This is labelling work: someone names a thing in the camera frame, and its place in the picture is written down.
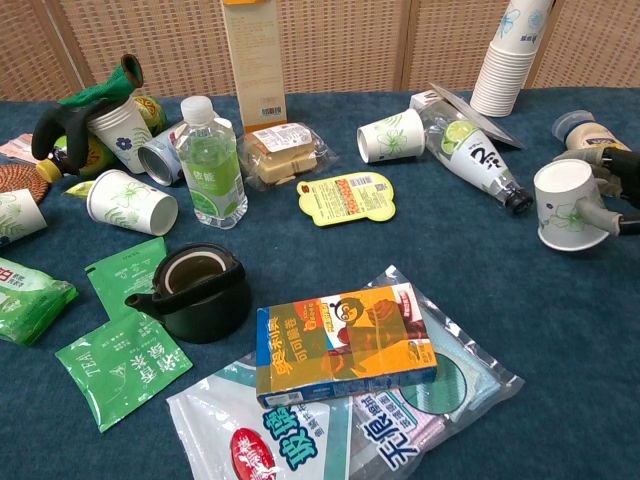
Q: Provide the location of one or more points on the green tea sachet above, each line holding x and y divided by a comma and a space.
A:
122, 372
120, 280

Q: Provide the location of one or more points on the blue table cloth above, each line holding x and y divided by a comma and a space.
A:
500, 280

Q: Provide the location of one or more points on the tall orange beige carton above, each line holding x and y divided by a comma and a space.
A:
255, 65

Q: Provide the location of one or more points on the orange cookie box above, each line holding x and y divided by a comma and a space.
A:
345, 345

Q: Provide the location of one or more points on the small white box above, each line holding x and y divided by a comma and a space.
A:
422, 100

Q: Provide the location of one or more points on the clear cloth bag pink cloth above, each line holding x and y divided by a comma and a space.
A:
450, 400

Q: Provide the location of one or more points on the yellow green product card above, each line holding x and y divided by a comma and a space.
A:
345, 197

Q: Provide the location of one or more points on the pink white packet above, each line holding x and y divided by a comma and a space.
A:
17, 147

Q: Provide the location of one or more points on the clear water bottle green label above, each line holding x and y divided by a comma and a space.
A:
212, 175

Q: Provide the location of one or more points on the green wet wipes pack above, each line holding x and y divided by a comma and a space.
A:
30, 305

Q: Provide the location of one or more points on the metal tin can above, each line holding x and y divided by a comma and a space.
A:
156, 162

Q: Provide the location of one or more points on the black tape roll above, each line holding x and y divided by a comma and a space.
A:
205, 310

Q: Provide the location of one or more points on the round woven rattan coaster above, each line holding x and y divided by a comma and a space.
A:
22, 182

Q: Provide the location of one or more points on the paper cup blue flower print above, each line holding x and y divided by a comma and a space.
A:
120, 137

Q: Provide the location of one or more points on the white paper cup green print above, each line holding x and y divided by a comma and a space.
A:
130, 202
562, 200
392, 135

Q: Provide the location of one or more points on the clear cloth bag red logo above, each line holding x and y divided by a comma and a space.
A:
225, 430

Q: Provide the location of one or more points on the dark bottle yellow cap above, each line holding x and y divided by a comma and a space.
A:
47, 170

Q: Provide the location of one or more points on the mayonnaise squeeze bottle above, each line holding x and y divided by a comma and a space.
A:
590, 132

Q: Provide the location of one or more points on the paper cup stack blue print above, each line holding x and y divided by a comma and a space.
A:
505, 70

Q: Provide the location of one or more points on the woven folding screen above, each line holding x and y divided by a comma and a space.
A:
350, 45

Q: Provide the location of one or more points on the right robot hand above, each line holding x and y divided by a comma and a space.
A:
625, 170

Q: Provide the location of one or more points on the green yellow round snack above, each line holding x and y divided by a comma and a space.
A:
152, 112

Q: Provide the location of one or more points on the yellow green sachet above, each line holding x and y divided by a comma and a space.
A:
80, 189

